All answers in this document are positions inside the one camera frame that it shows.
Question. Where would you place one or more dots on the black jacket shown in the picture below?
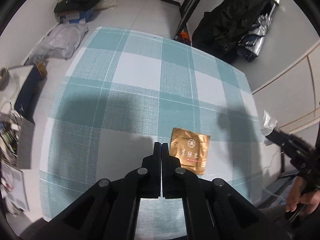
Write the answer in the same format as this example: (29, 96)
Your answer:
(225, 22)

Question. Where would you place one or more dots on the black clothes pile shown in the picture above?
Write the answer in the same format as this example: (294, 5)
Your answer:
(80, 0)

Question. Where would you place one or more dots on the orange object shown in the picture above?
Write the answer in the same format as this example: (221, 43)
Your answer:
(183, 36)

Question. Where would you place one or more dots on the brown foil packet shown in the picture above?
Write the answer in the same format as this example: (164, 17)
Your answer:
(192, 147)

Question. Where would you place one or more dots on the silver folding umbrella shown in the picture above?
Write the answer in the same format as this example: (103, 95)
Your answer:
(257, 35)

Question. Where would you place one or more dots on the black sliding door frame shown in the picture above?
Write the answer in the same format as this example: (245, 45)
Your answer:
(187, 7)

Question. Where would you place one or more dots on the white cup with chopsticks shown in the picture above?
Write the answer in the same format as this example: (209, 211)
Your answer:
(3, 80)

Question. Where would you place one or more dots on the grey plastic bag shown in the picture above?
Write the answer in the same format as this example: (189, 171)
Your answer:
(60, 41)

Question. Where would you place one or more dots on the person's right hand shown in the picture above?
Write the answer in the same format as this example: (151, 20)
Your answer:
(295, 197)

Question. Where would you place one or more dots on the teal checkered tablecloth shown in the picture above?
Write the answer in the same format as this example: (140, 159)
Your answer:
(150, 80)

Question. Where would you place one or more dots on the blue cardboard box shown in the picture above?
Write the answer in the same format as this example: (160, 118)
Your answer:
(75, 16)

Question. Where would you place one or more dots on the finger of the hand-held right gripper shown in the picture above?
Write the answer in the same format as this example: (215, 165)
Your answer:
(280, 137)

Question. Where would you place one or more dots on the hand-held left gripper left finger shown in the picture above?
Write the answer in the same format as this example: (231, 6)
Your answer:
(157, 155)

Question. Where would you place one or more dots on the white tissue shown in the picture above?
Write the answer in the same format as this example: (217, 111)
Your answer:
(268, 123)

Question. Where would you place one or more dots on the navy box with white top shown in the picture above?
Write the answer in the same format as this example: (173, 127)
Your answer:
(27, 92)

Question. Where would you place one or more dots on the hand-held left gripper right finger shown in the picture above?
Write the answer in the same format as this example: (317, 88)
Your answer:
(166, 155)

